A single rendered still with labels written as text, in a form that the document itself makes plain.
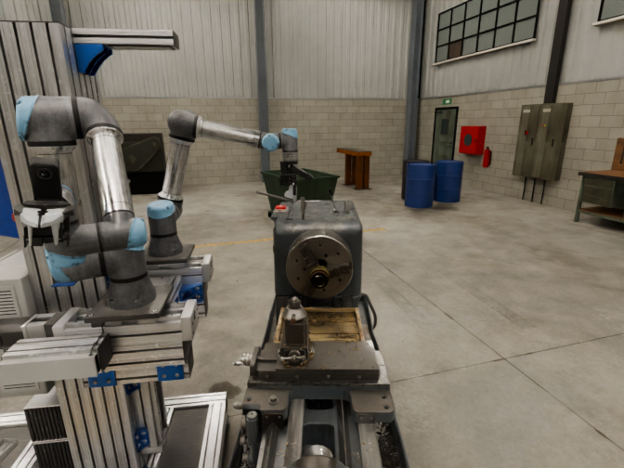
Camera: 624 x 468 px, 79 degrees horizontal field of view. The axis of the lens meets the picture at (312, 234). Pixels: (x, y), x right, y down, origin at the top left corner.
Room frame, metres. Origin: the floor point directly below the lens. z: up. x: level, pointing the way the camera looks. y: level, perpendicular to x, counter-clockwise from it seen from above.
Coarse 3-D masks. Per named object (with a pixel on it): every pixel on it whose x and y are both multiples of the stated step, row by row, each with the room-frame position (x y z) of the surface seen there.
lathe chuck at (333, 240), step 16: (320, 240) 1.63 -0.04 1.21; (336, 240) 1.63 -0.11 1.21; (288, 256) 1.64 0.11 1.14; (320, 256) 1.63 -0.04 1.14; (336, 256) 1.63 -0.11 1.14; (288, 272) 1.64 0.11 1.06; (304, 272) 1.64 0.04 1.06; (352, 272) 1.63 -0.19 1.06; (304, 288) 1.64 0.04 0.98; (336, 288) 1.63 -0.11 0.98
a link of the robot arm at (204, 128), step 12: (168, 120) 1.68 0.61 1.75; (180, 120) 1.64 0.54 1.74; (192, 120) 1.65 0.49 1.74; (204, 120) 1.68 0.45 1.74; (180, 132) 1.65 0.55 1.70; (192, 132) 1.64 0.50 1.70; (204, 132) 1.66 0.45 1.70; (216, 132) 1.66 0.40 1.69; (228, 132) 1.67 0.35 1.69; (240, 132) 1.68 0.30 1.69; (252, 132) 1.70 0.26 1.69; (264, 132) 1.72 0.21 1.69; (240, 144) 1.70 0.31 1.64; (252, 144) 1.69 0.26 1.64; (264, 144) 1.67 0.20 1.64; (276, 144) 1.68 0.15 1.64
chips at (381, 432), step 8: (376, 424) 1.25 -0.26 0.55; (384, 424) 1.25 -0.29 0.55; (376, 432) 1.22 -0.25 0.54; (384, 432) 1.22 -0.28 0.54; (392, 432) 1.22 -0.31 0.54; (384, 440) 1.18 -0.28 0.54; (392, 440) 1.18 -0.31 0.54; (248, 448) 1.15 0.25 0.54; (384, 448) 1.14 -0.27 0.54; (392, 448) 1.14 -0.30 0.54; (240, 456) 1.11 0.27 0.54; (384, 456) 1.11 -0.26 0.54; (392, 456) 1.11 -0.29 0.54; (240, 464) 1.07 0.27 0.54; (248, 464) 1.06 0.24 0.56; (384, 464) 1.07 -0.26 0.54; (392, 464) 1.07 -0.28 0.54
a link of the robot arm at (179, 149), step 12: (180, 144) 1.76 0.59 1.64; (168, 156) 1.78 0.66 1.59; (180, 156) 1.76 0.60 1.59; (168, 168) 1.76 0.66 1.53; (180, 168) 1.77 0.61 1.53; (168, 180) 1.75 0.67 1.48; (180, 180) 1.77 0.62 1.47; (168, 192) 1.75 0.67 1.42; (180, 192) 1.79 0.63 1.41; (180, 204) 1.78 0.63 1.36
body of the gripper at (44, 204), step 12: (24, 204) 0.68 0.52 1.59; (36, 204) 0.68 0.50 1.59; (48, 204) 0.69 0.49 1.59; (60, 204) 0.70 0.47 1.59; (24, 228) 0.66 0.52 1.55; (36, 228) 0.68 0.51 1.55; (48, 228) 0.68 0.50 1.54; (60, 228) 0.69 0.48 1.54; (24, 240) 0.66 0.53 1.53; (36, 240) 0.67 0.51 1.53; (48, 240) 0.68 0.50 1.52; (60, 240) 0.70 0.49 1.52
